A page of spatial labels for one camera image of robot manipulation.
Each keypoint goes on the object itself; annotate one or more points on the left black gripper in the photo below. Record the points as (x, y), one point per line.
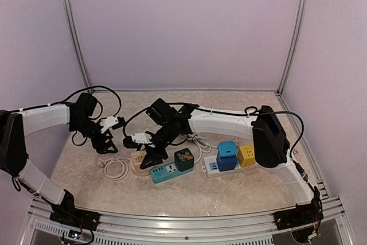
(102, 150)

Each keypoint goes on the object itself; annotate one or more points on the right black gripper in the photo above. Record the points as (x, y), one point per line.
(154, 154)

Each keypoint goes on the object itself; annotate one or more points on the beige cube socket adapter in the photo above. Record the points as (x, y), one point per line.
(137, 157)

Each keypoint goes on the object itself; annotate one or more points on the teal power strip with cord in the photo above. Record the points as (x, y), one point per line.
(170, 171)

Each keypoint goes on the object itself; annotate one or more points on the dark green cube adapter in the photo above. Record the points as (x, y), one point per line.
(184, 159)

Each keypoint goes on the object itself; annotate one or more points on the white multicolour power strip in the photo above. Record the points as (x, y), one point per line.
(212, 168)

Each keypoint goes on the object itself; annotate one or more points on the light blue adapter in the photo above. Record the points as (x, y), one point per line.
(227, 149)

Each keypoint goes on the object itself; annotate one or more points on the yellow cube socket adapter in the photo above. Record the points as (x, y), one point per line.
(246, 156)

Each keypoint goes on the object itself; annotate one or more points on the dark blue cube socket adapter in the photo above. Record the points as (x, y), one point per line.
(226, 163)

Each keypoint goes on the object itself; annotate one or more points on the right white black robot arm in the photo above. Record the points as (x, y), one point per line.
(261, 126)

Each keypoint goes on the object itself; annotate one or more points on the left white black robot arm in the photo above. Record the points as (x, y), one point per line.
(81, 112)

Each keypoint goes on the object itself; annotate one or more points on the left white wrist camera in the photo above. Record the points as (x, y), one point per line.
(111, 122)

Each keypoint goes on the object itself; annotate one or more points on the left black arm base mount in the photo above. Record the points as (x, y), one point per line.
(66, 213)

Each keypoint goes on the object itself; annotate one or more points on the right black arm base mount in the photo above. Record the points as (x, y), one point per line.
(300, 215)

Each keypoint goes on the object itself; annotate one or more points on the left aluminium corner post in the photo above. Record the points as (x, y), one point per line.
(67, 4)

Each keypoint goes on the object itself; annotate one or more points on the aluminium corner post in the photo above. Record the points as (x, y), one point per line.
(67, 4)
(297, 29)

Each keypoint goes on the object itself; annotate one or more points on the aluminium front frame rail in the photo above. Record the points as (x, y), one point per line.
(255, 228)

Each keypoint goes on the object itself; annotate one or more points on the right aluminium corner post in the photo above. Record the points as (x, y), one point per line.
(297, 29)

